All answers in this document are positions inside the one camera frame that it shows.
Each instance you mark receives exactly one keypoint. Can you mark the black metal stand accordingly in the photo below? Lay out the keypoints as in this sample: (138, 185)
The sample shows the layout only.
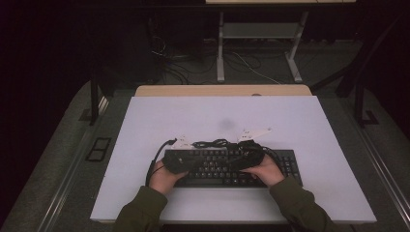
(362, 109)
(94, 103)

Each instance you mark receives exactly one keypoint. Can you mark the person's right hand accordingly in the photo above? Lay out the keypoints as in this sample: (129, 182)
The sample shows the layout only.
(269, 172)

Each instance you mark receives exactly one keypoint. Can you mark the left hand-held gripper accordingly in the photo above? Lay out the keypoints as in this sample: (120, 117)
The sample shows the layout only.
(180, 161)

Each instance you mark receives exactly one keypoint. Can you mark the white metal desk frame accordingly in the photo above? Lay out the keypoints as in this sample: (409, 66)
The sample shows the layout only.
(261, 30)

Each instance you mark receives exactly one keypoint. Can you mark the black floor socket box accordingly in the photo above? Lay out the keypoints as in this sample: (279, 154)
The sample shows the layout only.
(98, 149)

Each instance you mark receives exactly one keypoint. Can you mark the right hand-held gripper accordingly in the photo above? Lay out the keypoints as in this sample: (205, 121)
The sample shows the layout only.
(248, 156)

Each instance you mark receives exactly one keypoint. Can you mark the person's left hand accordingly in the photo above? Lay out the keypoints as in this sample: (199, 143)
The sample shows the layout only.
(162, 182)

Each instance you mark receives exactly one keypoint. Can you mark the black computer keyboard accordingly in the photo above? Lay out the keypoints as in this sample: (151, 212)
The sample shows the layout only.
(219, 170)

